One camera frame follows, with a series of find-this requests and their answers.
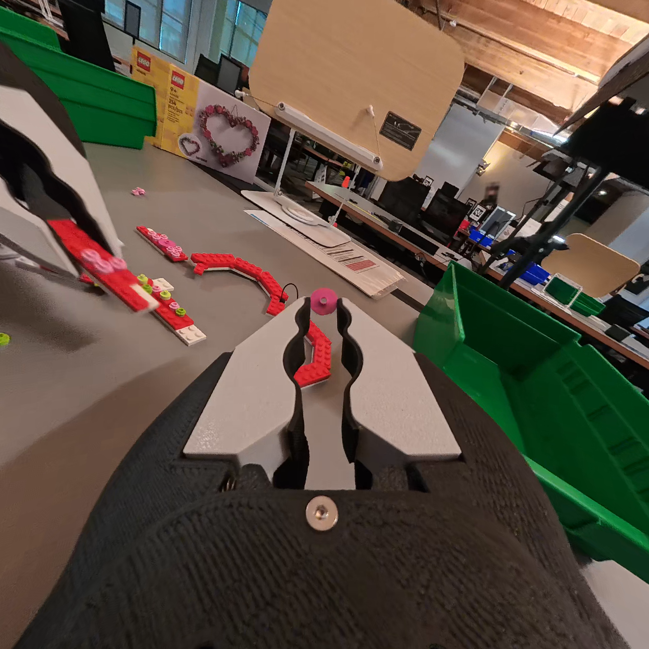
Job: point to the clear box with green tray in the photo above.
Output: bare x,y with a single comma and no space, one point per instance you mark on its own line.
562,290

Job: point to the small green tray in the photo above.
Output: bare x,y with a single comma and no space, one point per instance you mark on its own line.
590,305

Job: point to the long background table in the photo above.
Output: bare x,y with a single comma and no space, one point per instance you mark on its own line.
365,203

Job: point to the black monitor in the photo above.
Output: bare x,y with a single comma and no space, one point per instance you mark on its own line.
447,218
405,200

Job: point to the red lego heart frame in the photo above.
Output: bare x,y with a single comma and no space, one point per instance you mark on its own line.
253,267

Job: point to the rounded wooden board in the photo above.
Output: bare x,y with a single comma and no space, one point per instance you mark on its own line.
593,263

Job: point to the red lego strip pink flowers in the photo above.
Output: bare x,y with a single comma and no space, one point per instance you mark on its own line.
151,237

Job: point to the green plastic bin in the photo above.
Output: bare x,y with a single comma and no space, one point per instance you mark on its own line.
557,405
101,101

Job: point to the magenta round lego piece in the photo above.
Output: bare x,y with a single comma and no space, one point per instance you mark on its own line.
324,300

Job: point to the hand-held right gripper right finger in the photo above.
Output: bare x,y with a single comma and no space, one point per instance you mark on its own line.
400,400

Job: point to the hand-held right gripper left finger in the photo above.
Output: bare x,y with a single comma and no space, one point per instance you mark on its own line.
243,400

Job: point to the red lego strip lime flowers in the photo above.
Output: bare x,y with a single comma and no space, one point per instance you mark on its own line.
178,320

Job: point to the red lego strip pale flowers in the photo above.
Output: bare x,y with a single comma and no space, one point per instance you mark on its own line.
121,291

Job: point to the blue storage bin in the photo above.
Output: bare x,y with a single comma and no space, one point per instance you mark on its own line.
479,237
537,274

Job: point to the wooden book stand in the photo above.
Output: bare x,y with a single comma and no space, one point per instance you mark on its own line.
355,61

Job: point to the yellow lego set box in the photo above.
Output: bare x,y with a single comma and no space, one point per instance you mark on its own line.
175,116

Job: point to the black tripod stand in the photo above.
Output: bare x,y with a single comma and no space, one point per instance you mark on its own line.
608,137

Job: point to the flat cardboard mailer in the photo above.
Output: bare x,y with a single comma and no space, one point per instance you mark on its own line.
355,259

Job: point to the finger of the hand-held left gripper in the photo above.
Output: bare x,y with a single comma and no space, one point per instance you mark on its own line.
66,167
30,233

